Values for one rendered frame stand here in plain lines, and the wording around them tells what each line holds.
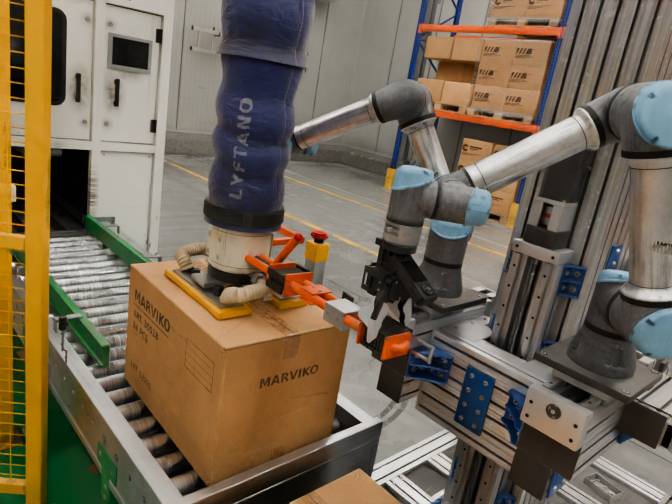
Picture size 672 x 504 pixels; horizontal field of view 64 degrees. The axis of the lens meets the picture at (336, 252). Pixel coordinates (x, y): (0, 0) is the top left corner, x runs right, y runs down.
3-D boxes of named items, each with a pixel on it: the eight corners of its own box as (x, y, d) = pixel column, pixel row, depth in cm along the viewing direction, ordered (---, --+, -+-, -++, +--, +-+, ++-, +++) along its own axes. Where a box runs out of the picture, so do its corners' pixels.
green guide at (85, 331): (-22, 233, 282) (-22, 216, 280) (1, 232, 289) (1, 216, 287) (77, 374, 173) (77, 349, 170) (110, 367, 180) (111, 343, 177)
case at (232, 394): (123, 377, 177) (130, 263, 166) (230, 354, 203) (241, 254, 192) (209, 490, 135) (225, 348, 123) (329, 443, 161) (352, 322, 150)
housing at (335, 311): (320, 319, 122) (323, 301, 121) (342, 315, 127) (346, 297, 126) (340, 332, 118) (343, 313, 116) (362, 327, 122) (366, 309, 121)
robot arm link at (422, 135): (438, 257, 166) (380, 88, 160) (444, 247, 180) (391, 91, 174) (476, 246, 161) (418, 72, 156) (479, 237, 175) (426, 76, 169)
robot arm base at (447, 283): (432, 277, 172) (438, 248, 169) (471, 294, 162) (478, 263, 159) (401, 282, 162) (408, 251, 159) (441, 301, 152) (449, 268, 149)
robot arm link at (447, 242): (420, 257, 155) (430, 212, 151) (427, 248, 168) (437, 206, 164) (461, 267, 152) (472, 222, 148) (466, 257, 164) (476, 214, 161)
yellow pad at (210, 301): (164, 274, 160) (165, 258, 159) (194, 271, 167) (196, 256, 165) (218, 320, 136) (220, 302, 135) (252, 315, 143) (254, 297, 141)
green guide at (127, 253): (84, 228, 318) (85, 214, 316) (102, 227, 325) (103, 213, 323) (222, 343, 209) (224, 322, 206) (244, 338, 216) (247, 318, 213)
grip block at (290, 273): (263, 285, 137) (266, 264, 136) (293, 281, 144) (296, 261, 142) (281, 297, 131) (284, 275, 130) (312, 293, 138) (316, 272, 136)
